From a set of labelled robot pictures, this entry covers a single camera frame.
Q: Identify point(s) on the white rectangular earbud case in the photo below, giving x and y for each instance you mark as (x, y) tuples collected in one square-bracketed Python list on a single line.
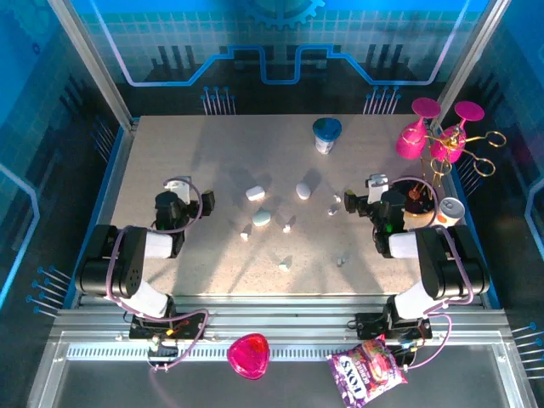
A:
[(255, 194)]

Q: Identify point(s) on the pale teal earbud case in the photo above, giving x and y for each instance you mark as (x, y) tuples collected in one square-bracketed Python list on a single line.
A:
[(261, 218)]

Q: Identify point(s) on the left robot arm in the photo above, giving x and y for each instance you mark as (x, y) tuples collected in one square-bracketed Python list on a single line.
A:
[(106, 263)]

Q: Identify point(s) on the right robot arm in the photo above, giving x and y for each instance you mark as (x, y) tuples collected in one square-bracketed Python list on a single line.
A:
[(450, 263)]

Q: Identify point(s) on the white oval earbud case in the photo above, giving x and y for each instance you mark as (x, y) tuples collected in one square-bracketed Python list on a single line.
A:
[(303, 191)]

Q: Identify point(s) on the drink can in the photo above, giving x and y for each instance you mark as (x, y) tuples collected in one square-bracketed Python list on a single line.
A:
[(450, 208)]

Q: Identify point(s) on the pink wine glass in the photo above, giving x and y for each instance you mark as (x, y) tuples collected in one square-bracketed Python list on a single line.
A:
[(448, 146), (410, 142)]

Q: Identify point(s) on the white cup with blue lid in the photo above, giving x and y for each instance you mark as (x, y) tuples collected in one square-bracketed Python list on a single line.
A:
[(326, 129)]

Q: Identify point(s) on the purple candy bag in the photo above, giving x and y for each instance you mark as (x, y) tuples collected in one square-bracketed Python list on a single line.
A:
[(365, 372)]

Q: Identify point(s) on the pink heart-shaped container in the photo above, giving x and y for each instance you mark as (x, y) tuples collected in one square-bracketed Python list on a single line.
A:
[(248, 355)]

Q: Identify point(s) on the slotted metal strip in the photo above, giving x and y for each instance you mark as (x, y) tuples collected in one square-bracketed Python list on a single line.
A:
[(297, 353)]

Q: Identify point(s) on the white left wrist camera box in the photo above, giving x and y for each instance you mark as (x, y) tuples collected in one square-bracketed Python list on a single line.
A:
[(176, 187)]

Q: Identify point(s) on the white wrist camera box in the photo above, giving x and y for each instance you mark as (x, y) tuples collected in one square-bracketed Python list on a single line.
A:
[(176, 187), (376, 187)]

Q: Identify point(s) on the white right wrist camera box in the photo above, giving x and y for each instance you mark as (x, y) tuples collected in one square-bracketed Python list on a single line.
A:
[(376, 187)]

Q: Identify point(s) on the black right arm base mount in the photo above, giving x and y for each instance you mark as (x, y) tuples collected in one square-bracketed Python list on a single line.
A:
[(370, 327)]

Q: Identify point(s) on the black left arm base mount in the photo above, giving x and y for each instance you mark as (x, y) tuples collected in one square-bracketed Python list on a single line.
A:
[(191, 329)]

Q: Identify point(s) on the aluminium rail base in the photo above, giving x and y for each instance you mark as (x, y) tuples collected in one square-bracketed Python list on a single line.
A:
[(276, 323)]

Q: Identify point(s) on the aluminium frame post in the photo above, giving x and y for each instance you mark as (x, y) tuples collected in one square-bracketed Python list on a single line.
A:
[(472, 55), (99, 68)]

